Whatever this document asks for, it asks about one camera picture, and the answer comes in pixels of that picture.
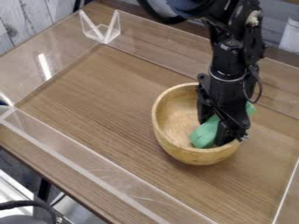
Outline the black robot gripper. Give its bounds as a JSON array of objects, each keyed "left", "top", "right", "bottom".
[{"left": 196, "top": 68, "right": 262, "bottom": 146}]

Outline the clear acrylic corner bracket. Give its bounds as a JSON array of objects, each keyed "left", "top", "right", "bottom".
[{"left": 79, "top": 10, "right": 122, "bottom": 45}]

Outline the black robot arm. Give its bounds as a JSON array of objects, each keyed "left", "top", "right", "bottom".
[{"left": 136, "top": 0, "right": 267, "bottom": 149}]

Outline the black table leg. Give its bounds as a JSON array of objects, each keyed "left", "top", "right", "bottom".
[{"left": 37, "top": 178, "right": 52, "bottom": 201}]

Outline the white cylindrical container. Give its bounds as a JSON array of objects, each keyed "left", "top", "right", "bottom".
[{"left": 279, "top": 15, "right": 299, "bottom": 54}]

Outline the brown wooden bowl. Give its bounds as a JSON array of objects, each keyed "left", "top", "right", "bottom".
[{"left": 151, "top": 82, "right": 240, "bottom": 165}]

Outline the clear acrylic front wall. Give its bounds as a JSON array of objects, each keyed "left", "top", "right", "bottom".
[{"left": 0, "top": 105, "right": 218, "bottom": 224}]

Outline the black cable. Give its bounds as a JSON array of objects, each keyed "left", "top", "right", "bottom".
[{"left": 0, "top": 199, "right": 57, "bottom": 224}]

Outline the green rectangular block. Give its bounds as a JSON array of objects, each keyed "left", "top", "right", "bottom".
[{"left": 188, "top": 101, "right": 258, "bottom": 150}]

